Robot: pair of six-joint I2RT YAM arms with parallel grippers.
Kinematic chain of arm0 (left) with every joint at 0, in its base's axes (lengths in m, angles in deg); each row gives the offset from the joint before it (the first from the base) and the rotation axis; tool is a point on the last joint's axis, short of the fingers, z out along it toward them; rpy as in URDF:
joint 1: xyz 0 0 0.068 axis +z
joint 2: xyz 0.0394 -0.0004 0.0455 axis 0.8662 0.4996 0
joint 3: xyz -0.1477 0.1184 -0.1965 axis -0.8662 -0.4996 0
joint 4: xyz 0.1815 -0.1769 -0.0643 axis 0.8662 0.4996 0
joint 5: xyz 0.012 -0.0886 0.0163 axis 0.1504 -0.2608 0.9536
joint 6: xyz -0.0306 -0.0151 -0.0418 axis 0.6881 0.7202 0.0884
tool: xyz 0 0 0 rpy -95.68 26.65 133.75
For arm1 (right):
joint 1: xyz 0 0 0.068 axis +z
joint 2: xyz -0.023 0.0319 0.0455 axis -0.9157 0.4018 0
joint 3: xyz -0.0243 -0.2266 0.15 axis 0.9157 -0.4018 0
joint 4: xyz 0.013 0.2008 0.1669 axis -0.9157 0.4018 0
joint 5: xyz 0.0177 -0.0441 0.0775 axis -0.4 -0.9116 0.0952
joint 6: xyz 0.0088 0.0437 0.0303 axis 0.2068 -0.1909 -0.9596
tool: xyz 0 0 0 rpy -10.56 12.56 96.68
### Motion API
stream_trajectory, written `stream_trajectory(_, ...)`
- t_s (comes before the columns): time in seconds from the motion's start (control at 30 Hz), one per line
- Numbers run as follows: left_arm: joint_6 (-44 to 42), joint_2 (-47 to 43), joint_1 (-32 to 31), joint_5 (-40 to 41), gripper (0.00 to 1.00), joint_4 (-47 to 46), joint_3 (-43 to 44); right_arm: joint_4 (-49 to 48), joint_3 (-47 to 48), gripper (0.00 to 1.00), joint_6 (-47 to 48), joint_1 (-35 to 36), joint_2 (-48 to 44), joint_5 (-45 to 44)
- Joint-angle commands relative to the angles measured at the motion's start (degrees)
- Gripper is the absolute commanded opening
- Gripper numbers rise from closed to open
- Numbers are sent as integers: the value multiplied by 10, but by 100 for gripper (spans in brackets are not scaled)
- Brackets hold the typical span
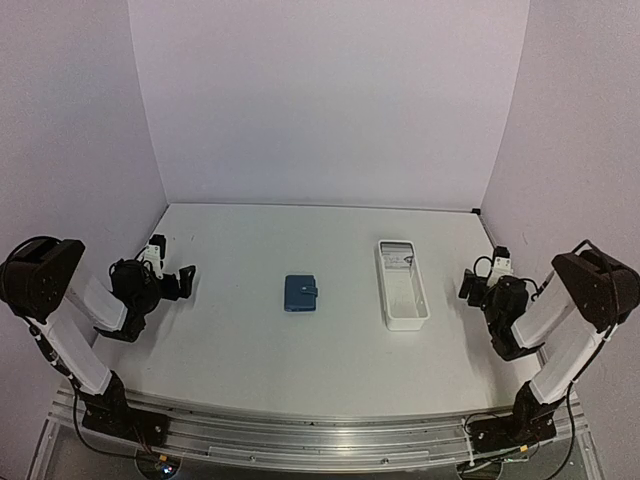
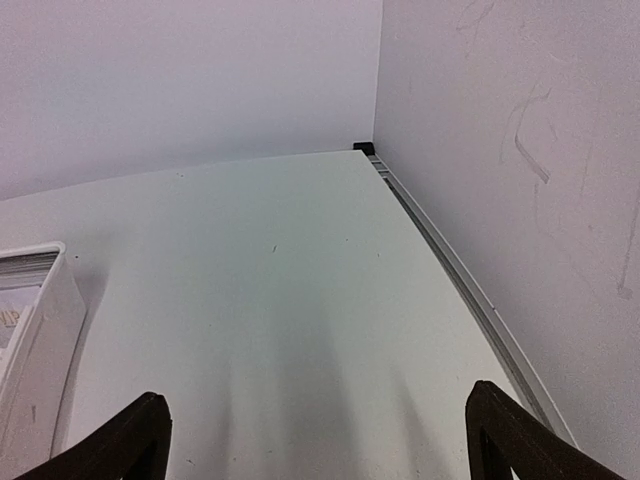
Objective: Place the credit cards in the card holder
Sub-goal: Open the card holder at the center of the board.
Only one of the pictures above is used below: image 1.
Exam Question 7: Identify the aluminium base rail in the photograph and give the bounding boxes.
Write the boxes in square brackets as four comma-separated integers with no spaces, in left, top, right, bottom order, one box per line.
[28,386,604,479]

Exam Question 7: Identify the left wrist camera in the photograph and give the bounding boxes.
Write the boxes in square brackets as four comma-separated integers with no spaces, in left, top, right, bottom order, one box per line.
[139,234,167,280]

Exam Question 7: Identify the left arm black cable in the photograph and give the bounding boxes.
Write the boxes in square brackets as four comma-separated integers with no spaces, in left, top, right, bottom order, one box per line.
[69,384,161,456]

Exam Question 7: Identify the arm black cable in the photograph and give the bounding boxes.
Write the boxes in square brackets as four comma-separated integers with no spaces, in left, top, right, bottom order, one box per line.
[69,384,161,456]
[462,389,576,474]

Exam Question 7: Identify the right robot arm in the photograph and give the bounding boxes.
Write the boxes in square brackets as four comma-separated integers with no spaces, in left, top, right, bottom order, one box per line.
[458,239,639,406]

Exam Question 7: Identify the blue card holder wallet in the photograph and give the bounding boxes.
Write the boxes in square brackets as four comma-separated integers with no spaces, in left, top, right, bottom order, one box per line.
[284,274,319,313]

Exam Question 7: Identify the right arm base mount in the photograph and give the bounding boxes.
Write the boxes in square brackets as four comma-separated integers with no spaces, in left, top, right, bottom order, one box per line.
[466,389,561,453]

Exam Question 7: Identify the silver credit card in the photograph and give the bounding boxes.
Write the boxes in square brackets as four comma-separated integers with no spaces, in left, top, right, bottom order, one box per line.
[381,251,414,270]

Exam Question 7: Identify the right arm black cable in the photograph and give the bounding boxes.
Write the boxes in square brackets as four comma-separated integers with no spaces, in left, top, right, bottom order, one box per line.
[462,389,576,474]

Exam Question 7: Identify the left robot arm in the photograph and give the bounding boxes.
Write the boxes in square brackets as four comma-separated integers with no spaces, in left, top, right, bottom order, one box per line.
[1,234,197,396]

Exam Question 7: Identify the white plastic tray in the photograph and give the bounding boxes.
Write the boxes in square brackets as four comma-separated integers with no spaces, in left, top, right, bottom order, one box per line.
[376,240,430,332]

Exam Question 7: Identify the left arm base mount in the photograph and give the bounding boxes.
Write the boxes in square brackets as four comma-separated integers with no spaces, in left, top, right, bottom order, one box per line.
[79,390,169,447]

